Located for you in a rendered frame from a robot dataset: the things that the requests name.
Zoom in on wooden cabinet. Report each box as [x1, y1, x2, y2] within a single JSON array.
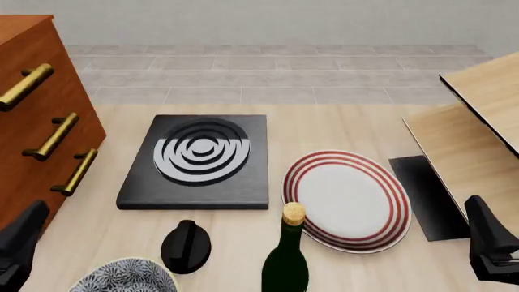
[[0, 15, 108, 233]]

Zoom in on patterned black and white bowl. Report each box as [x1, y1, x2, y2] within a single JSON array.
[[67, 257, 180, 292]]

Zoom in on white plate with red rings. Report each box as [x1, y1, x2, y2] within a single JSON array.
[[281, 148, 413, 255]]

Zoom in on round black stove knob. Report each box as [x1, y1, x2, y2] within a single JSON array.
[[160, 219, 212, 276]]

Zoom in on pale wooden rack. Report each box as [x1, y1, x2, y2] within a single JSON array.
[[388, 51, 519, 243]]

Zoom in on flat black stove plate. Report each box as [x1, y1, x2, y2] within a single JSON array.
[[116, 114, 270, 212]]

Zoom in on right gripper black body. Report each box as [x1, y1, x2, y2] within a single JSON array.
[[469, 253, 519, 286]]

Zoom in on brass drawer handle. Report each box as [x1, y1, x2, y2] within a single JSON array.
[[21, 112, 80, 162], [49, 148, 100, 197], [0, 62, 55, 113]]

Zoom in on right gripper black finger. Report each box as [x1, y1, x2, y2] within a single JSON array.
[[463, 195, 519, 258]]

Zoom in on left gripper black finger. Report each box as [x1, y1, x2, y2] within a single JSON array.
[[0, 199, 51, 261]]

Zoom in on dark green corked bottle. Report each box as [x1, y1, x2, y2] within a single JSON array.
[[260, 201, 311, 292]]

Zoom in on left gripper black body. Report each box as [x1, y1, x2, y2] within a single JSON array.
[[0, 257, 33, 292]]

